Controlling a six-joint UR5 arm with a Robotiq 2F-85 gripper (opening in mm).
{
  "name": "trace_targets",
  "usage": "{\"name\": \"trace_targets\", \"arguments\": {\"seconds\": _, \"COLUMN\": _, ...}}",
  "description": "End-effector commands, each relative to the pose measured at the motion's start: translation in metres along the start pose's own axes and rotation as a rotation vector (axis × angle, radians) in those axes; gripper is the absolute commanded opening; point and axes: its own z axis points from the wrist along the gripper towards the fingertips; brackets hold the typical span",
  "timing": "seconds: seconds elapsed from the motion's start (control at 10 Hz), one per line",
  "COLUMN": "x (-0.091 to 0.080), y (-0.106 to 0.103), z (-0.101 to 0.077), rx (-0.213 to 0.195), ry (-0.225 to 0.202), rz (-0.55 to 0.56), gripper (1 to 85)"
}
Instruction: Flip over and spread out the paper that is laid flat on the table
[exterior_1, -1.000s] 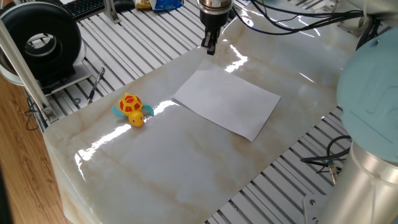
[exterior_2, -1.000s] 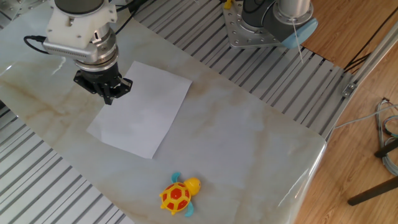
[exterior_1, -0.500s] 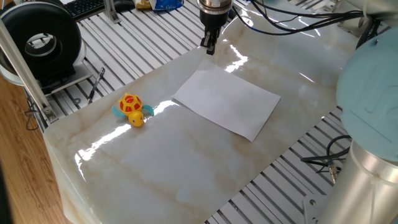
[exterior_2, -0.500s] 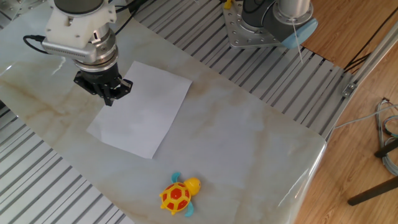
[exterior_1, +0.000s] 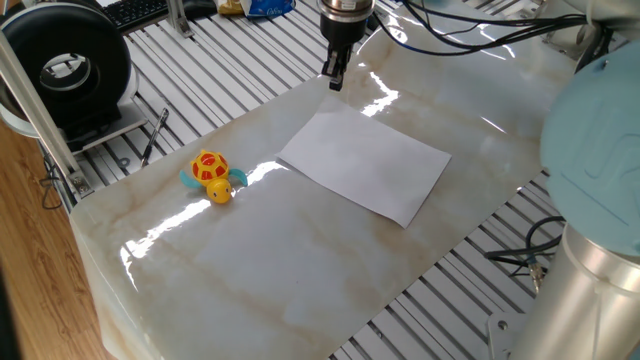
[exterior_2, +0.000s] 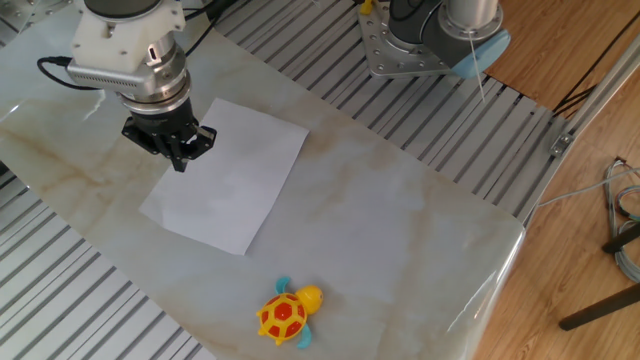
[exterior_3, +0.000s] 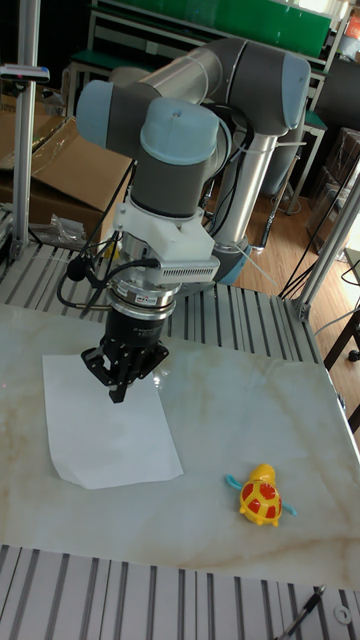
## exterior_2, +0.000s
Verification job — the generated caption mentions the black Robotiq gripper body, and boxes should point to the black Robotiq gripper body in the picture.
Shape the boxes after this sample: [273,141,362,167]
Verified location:
[127,98,201,144]

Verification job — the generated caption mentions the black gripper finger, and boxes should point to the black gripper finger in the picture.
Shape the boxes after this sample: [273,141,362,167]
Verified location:
[182,124,218,160]
[121,127,188,174]

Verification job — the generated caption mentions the white paper sheet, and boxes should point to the white paper sheet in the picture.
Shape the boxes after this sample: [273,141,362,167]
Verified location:
[138,97,310,256]

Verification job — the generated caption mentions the silver perforated metal plate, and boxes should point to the silver perforated metal plate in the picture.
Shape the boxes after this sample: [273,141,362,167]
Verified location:
[0,0,76,32]

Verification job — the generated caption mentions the glossy marble pattern mat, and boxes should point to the glossy marble pattern mat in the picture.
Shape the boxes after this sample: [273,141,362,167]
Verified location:
[0,0,526,360]

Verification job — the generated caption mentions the yellow orange toy turtle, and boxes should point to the yellow orange toy turtle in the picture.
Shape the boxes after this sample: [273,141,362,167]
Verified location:
[255,276,325,350]

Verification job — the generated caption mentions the white zip tie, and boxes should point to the white zip tie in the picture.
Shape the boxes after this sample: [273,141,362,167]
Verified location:
[467,28,487,104]

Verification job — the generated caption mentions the dark wooden furniture leg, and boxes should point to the dark wooden furniture leg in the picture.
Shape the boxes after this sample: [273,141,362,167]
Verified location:
[558,282,640,332]
[602,222,640,255]

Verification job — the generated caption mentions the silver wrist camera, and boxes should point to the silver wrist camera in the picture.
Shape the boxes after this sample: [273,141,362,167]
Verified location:
[66,39,187,99]

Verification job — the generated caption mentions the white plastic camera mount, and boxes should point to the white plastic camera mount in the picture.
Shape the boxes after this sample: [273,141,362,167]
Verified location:
[69,0,187,74]

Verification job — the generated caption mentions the black wrist cable bundle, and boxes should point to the black wrist cable bundle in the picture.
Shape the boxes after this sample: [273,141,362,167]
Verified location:
[37,0,239,92]

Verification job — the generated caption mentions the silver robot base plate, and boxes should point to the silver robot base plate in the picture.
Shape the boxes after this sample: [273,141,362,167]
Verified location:
[357,0,481,80]

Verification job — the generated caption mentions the black floor cables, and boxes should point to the black floor cables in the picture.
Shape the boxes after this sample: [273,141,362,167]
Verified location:
[552,9,640,119]

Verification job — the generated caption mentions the thin grey cable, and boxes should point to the thin grey cable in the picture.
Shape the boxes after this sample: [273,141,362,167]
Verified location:
[537,167,640,209]

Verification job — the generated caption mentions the aluminium frame rail with bracket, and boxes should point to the aluminium frame rail with bracket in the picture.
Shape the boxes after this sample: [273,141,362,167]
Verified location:
[519,34,640,226]

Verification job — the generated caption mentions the coiled multicolour cable bundle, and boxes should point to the coiled multicolour cable bundle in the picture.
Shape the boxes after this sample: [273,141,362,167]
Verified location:
[603,157,640,284]

